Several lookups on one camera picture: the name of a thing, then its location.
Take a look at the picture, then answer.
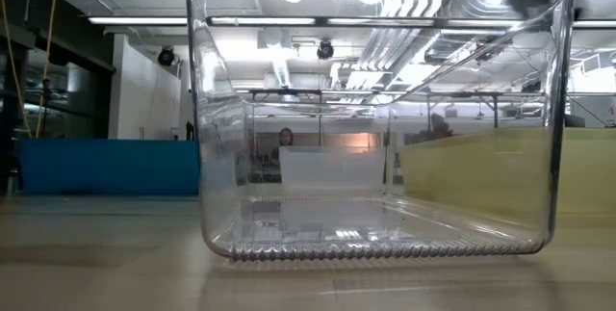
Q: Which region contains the frosted clear plastic bin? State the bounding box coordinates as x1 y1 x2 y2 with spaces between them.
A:
277 145 389 194

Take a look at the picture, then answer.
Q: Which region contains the person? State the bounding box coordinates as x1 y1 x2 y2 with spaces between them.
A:
269 126 295 168

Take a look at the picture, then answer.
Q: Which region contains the yellow extension cable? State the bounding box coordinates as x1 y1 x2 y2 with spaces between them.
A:
0 0 62 140

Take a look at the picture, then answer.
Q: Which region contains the black tripod stand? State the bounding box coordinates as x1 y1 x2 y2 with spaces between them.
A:
38 77 54 140

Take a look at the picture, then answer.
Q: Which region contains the glossy clear plastic bin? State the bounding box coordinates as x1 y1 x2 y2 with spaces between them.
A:
178 0 586 262

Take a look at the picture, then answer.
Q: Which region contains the ceiling light strip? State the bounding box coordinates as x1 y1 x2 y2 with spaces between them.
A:
89 15 189 26

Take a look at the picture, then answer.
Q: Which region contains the yellow plastic bin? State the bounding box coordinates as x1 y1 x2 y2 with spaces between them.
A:
398 126 616 216

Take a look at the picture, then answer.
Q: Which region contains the teal plastic bin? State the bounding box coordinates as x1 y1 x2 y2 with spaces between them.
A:
18 137 201 195

